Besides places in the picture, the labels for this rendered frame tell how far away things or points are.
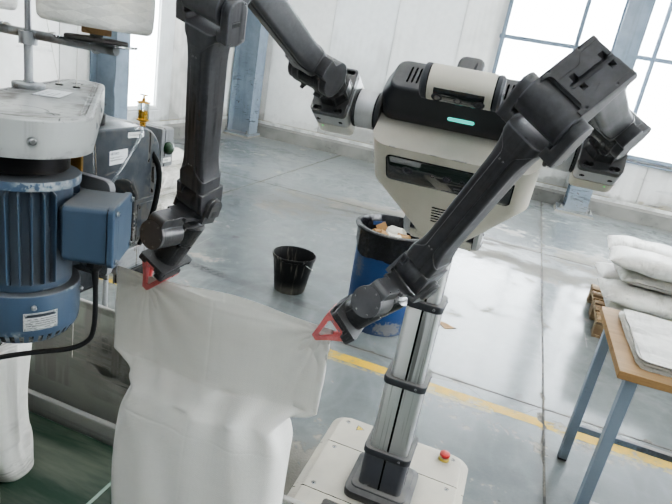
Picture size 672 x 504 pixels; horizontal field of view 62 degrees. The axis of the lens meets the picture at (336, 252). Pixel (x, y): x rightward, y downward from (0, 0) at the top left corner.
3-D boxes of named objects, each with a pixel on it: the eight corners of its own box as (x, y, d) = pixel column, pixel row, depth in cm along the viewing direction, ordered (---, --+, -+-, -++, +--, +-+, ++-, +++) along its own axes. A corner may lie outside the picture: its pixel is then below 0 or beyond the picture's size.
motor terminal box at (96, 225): (132, 261, 90) (136, 191, 86) (115, 286, 80) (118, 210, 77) (78, 254, 89) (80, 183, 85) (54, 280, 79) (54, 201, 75)
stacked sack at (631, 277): (664, 275, 437) (670, 259, 433) (684, 304, 377) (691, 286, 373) (606, 260, 449) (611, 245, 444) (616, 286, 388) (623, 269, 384)
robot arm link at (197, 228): (213, 225, 112) (195, 205, 114) (190, 229, 106) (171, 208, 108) (196, 248, 115) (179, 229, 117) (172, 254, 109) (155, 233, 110)
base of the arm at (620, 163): (590, 117, 118) (576, 169, 116) (599, 98, 110) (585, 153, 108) (633, 125, 116) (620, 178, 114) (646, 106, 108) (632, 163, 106)
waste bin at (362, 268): (419, 317, 376) (441, 226, 354) (402, 350, 329) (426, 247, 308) (352, 297, 388) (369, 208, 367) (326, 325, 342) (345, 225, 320)
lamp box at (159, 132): (171, 165, 133) (174, 127, 131) (160, 168, 129) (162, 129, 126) (145, 158, 135) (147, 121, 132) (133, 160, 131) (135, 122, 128)
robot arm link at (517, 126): (601, 124, 72) (543, 69, 75) (580, 132, 68) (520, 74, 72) (437, 297, 103) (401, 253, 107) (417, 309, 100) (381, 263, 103)
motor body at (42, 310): (100, 321, 91) (105, 172, 83) (23, 362, 78) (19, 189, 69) (28, 295, 95) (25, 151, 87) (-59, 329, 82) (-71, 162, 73)
